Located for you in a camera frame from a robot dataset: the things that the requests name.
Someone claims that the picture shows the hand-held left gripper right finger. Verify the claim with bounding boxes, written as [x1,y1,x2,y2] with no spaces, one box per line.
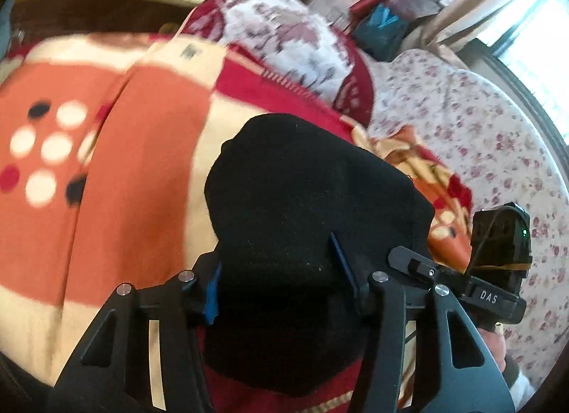
[330,232,516,413]

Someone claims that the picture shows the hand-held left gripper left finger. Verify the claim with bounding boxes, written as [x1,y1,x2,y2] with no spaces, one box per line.
[44,255,223,413]

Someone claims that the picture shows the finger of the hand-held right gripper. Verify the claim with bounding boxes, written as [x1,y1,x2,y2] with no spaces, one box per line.
[388,245,470,297]

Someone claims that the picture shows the black pants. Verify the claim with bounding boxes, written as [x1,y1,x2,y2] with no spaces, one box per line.
[202,113,436,398]

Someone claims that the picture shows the person's right hand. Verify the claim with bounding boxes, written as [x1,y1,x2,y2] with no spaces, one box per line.
[482,327,508,374]

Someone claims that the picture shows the pink floral bed sheet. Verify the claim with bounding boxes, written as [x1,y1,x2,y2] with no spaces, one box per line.
[369,48,569,396]

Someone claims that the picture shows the orange red printed blanket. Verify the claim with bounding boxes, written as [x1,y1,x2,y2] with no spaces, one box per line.
[0,33,474,413]

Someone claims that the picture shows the window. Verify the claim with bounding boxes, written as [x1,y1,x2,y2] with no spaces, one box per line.
[458,0,569,147]

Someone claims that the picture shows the teal bag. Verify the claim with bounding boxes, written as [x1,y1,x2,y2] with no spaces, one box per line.
[355,4,409,62]

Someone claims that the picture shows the white maroon fleece blanket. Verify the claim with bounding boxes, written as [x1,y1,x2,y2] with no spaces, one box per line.
[182,0,376,127]

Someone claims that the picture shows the brown wooden headboard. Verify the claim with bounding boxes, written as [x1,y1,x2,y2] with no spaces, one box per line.
[10,0,212,42]

